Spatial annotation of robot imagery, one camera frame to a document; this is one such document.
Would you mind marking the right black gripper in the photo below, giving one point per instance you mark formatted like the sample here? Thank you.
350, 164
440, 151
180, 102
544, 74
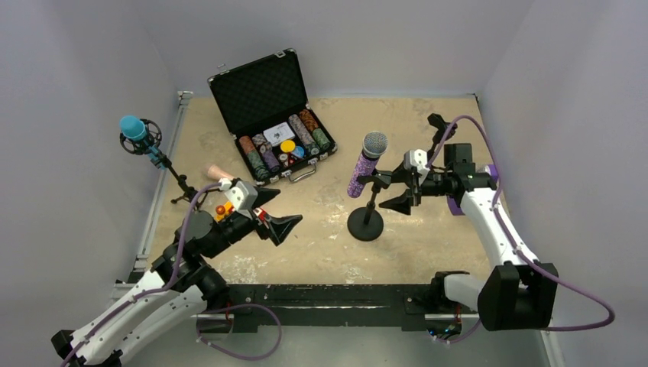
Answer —
416, 187

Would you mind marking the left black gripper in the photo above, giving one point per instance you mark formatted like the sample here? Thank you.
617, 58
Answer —
257, 218

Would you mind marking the black round-base mic stand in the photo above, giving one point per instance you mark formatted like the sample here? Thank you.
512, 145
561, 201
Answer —
365, 223

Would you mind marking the purple glitter microphone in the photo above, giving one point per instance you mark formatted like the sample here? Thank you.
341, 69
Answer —
373, 146

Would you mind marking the black tripod shock-mount stand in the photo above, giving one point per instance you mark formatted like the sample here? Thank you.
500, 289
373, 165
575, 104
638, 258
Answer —
189, 192

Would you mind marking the blue toy microphone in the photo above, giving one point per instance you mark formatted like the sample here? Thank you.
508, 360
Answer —
142, 137

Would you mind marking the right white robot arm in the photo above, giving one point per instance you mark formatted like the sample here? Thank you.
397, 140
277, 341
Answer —
520, 291

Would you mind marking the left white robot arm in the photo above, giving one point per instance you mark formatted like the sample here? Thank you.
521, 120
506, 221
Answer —
180, 282

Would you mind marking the yellow orange toy piece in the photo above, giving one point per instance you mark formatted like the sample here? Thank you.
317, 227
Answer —
223, 211

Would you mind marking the purple metronome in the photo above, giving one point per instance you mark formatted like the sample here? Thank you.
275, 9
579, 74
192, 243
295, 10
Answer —
487, 169

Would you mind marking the blue poker chip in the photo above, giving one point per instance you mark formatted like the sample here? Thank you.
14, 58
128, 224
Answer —
297, 153

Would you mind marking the yellow poker chip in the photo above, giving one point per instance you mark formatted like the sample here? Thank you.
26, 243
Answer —
287, 146

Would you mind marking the pink plastic cylinder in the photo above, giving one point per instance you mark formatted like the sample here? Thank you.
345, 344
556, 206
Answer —
214, 172

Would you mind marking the white card deck box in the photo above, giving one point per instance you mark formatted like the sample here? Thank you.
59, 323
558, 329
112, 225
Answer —
277, 134

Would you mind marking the black poker chip case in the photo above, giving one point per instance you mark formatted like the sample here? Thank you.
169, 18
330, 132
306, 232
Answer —
263, 93

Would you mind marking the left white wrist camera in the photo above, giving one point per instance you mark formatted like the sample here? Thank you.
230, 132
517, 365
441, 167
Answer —
241, 194

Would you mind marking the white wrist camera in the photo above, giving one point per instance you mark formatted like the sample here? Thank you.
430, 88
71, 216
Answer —
416, 159
241, 194

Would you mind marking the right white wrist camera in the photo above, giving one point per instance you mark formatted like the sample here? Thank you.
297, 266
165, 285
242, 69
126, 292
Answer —
416, 159

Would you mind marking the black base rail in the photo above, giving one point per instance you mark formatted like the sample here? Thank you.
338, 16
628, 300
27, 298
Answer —
408, 307

